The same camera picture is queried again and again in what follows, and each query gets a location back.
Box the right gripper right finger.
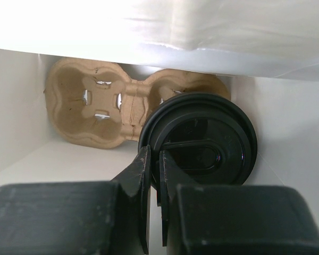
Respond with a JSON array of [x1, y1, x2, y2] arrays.
[[157, 150, 198, 246]]

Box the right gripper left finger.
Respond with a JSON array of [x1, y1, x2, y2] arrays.
[[112, 146, 152, 254]]

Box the black plastic cup lid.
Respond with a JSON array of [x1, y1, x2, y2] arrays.
[[138, 92, 257, 189]]

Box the brown pulp cup carrier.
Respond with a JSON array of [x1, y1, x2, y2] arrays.
[[45, 58, 231, 149]]

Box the white blue paper bag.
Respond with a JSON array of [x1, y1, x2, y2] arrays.
[[0, 1, 319, 193]]

